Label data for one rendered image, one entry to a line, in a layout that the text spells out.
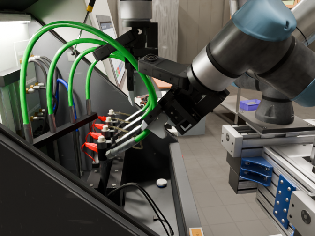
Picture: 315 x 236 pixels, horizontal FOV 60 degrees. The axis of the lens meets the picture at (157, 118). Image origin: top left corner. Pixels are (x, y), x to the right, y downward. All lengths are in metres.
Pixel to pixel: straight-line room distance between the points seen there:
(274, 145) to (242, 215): 1.21
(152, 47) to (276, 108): 0.64
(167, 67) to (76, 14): 0.63
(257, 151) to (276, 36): 0.82
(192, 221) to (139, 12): 0.52
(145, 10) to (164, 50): 7.30
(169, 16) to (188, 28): 1.74
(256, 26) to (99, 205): 0.35
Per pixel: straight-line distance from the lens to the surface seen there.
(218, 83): 0.45
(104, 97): 1.07
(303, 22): 0.59
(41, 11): 1.12
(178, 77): 0.49
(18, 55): 0.99
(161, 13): 7.90
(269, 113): 1.17
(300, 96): 0.47
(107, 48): 0.68
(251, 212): 2.39
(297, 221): 0.84
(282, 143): 1.23
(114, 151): 0.68
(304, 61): 0.45
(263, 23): 0.40
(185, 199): 0.80
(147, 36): 0.68
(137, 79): 0.69
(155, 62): 0.53
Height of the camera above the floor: 1.43
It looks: 20 degrees down
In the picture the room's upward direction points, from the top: straight up
